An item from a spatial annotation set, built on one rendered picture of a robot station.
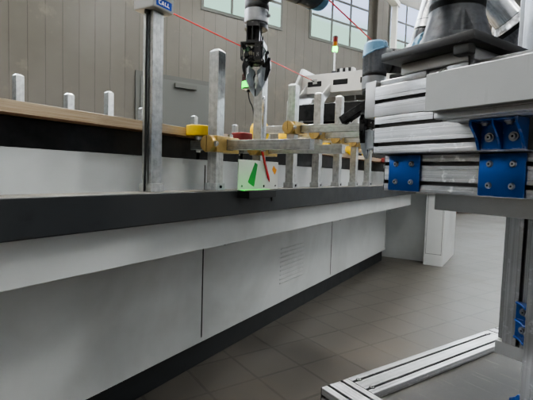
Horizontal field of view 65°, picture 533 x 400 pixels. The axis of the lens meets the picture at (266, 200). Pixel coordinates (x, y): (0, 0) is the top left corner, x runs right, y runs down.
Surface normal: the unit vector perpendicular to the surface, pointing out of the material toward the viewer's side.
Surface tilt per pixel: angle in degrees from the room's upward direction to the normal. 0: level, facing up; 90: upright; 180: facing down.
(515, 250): 90
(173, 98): 90
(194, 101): 90
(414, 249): 90
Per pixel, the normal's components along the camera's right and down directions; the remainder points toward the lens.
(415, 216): -0.52, 0.04
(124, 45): 0.55, 0.07
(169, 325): 0.85, 0.06
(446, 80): -0.83, 0.01
